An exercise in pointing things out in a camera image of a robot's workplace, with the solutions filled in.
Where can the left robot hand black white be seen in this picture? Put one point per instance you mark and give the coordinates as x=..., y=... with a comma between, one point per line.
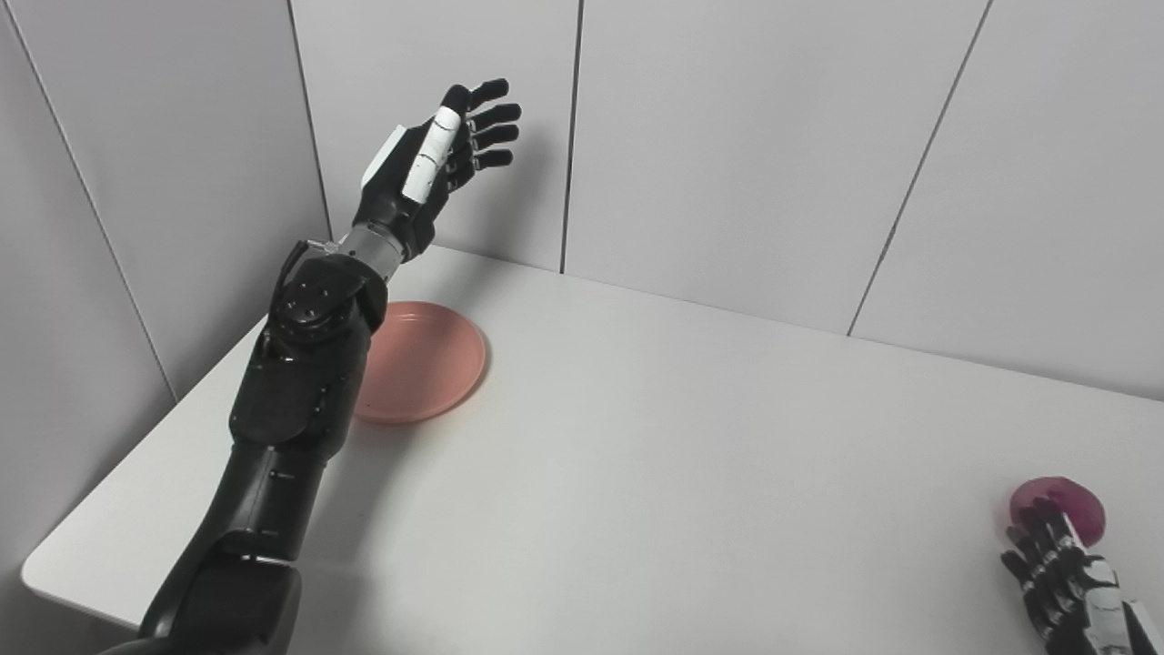
x=414, y=177

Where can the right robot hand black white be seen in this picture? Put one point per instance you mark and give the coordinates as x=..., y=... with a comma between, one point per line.
x=1064, y=591

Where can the purple red onion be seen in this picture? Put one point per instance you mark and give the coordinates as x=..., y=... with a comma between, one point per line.
x=1073, y=505

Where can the pink round plate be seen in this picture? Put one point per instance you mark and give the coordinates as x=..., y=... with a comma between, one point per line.
x=427, y=364

